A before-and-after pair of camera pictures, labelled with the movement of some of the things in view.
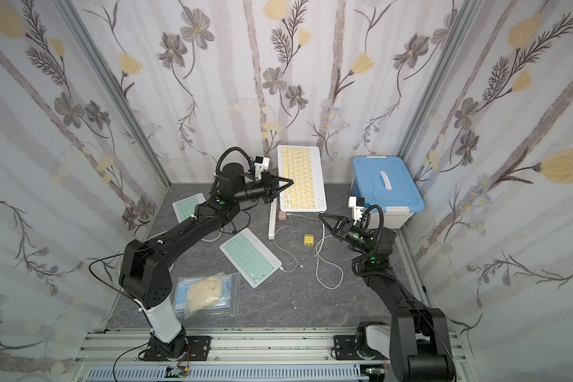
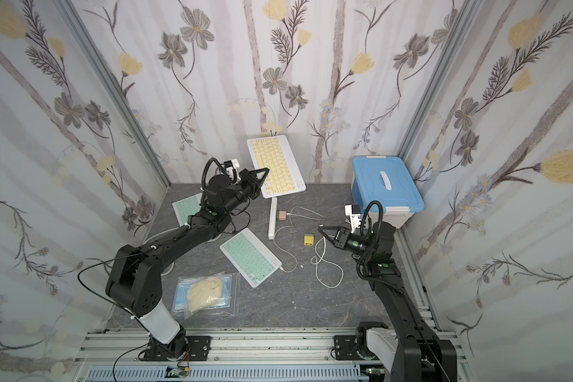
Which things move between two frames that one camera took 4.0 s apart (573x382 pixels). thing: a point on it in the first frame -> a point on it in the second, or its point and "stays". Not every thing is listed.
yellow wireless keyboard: [302, 165] -> [274, 153]
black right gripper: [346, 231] -> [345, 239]
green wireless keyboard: [255, 260] stays
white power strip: [273, 216] stays
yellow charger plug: [309, 239] stays
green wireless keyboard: [185, 208] stays
